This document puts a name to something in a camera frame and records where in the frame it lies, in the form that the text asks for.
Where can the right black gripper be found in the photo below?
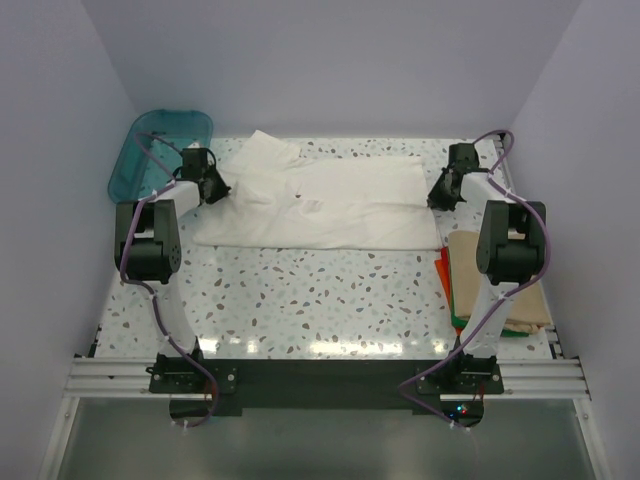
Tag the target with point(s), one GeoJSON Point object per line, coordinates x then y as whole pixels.
{"type": "Point", "coordinates": [435, 200]}

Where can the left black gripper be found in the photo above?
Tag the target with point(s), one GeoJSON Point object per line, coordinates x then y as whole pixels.
{"type": "Point", "coordinates": [222, 190]}

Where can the white printed t shirt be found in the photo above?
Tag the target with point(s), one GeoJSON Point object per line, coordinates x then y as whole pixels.
{"type": "Point", "coordinates": [280, 199]}

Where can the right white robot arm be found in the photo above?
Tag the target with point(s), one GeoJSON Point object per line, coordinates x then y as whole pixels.
{"type": "Point", "coordinates": [512, 252]}

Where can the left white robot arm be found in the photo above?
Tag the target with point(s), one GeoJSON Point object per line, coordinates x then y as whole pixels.
{"type": "Point", "coordinates": [148, 248]}

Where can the orange folded t shirt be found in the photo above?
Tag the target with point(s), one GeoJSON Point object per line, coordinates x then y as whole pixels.
{"type": "Point", "coordinates": [443, 270]}

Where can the teal plastic basket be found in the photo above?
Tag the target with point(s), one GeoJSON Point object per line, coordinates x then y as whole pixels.
{"type": "Point", "coordinates": [151, 151]}

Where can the green folded t shirt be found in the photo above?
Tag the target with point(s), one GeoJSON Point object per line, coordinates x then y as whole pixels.
{"type": "Point", "coordinates": [509, 330]}

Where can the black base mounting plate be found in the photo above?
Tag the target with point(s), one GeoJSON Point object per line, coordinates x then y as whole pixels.
{"type": "Point", "coordinates": [467, 410]}

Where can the aluminium frame rail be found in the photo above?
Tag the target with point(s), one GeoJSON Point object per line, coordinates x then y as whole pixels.
{"type": "Point", "coordinates": [129, 377]}

